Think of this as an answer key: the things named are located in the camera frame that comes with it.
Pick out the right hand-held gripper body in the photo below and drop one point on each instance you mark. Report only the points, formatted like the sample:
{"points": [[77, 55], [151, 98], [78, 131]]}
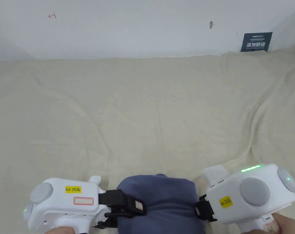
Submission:
{"points": [[249, 195]]}

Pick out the person's left hand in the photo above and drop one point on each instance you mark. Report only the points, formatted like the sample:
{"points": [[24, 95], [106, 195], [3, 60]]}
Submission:
{"points": [[64, 230]]}

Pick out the dark blue garment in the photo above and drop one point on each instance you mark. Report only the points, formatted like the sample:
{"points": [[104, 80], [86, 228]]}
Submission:
{"points": [[166, 202]]}

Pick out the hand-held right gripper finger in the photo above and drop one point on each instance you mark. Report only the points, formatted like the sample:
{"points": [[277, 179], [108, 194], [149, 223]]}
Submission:
{"points": [[200, 210]]}

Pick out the bed with beige sheet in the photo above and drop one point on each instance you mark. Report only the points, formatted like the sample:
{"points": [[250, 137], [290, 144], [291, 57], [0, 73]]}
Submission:
{"points": [[147, 109]]}

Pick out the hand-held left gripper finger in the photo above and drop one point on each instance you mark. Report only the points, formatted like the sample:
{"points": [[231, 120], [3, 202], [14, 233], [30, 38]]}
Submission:
{"points": [[120, 215], [135, 206]]}

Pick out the person's right hand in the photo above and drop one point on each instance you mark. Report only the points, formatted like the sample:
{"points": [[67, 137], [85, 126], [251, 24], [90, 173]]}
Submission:
{"points": [[291, 225]]}

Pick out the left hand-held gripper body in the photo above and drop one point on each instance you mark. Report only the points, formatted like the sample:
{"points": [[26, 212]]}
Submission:
{"points": [[62, 195]]}

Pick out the dark sign card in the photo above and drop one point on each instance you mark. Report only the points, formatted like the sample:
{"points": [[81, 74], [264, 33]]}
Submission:
{"points": [[256, 42]]}

